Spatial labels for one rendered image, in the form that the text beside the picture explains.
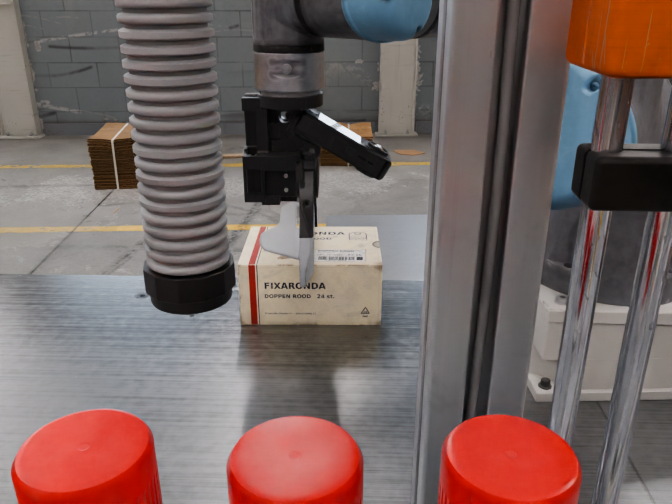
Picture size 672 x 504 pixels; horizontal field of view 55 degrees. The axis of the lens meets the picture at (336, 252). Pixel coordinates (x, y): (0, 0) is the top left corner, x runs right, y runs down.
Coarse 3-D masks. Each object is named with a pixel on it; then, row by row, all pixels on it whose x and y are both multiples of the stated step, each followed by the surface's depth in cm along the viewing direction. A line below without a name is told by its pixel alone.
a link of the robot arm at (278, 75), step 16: (256, 64) 67; (272, 64) 66; (288, 64) 65; (304, 64) 66; (320, 64) 67; (256, 80) 68; (272, 80) 66; (288, 80) 66; (304, 80) 66; (320, 80) 68; (272, 96) 67; (288, 96) 67; (304, 96) 67
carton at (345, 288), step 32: (256, 256) 73; (320, 256) 73; (352, 256) 73; (256, 288) 72; (288, 288) 72; (320, 288) 72; (352, 288) 72; (256, 320) 74; (288, 320) 74; (320, 320) 74; (352, 320) 74
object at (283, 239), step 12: (288, 204) 71; (288, 216) 70; (276, 228) 70; (288, 228) 70; (264, 240) 70; (276, 240) 70; (288, 240) 70; (300, 240) 69; (312, 240) 69; (276, 252) 70; (288, 252) 70; (300, 252) 69; (312, 252) 70; (300, 264) 69; (312, 264) 70; (300, 276) 70
